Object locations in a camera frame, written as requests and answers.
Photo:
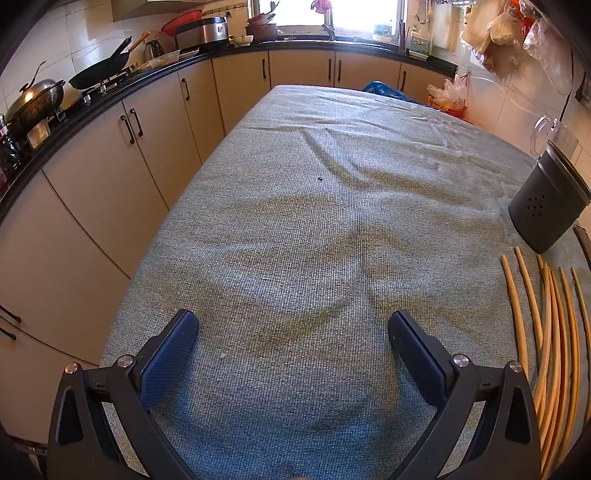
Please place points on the food container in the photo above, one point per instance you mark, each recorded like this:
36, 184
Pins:
164, 57

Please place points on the clear bag with orange contents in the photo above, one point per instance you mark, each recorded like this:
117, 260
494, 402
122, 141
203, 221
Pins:
445, 92

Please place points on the stainless steel rice cooker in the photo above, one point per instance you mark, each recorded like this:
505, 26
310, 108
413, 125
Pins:
203, 32

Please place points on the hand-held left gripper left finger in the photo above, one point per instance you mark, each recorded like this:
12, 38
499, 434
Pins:
168, 355

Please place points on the red plastic basket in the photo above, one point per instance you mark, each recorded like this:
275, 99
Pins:
455, 110

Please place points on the dark grey chopstick holder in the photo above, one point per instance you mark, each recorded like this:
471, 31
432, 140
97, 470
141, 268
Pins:
545, 203

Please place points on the grey-blue table cloth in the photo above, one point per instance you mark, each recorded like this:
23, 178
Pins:
295, 230

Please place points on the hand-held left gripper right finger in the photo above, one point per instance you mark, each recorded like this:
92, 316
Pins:
418, 355

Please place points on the small stone mortar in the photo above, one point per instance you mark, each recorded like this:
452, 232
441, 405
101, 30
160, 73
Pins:
241, 40

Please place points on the pink cloth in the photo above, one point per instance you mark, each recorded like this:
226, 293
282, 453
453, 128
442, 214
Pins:
321, 4

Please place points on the black kitchen countertop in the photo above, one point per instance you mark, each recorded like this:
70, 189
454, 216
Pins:
360, 46

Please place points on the steel kitchen faucet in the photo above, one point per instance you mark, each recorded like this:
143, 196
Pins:
328, 25

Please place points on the brown clay pot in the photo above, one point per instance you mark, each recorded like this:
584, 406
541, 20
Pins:
262, 31

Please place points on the red plastic bowl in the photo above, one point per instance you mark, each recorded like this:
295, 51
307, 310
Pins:
261, 19

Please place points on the bunch of hanging plastic bags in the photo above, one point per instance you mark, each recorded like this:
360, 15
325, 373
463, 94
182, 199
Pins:
503, 27

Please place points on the gas stove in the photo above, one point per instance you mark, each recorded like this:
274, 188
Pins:
108, 85

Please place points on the clear glass mug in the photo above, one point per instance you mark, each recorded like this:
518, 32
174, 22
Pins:
549, 136

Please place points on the steel wok with lid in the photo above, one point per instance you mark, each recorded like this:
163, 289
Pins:
34, 99

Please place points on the blue plastic bag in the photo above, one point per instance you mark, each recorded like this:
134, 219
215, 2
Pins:
385, 88

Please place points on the white cutting board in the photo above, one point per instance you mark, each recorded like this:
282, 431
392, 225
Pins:
445, 25

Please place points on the red plastic colander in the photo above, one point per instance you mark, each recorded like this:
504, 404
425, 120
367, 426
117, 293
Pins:
178, 23

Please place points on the kitchen window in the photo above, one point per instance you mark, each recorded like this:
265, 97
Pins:
360, 14

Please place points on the bunch of wooden chopsticks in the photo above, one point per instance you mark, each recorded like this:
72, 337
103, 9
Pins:
551, 350

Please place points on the steel kettle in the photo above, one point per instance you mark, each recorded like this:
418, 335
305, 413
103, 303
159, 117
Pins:
154, 48

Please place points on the beige base cabinets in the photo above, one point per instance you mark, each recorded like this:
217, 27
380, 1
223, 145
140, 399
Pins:
92, 184

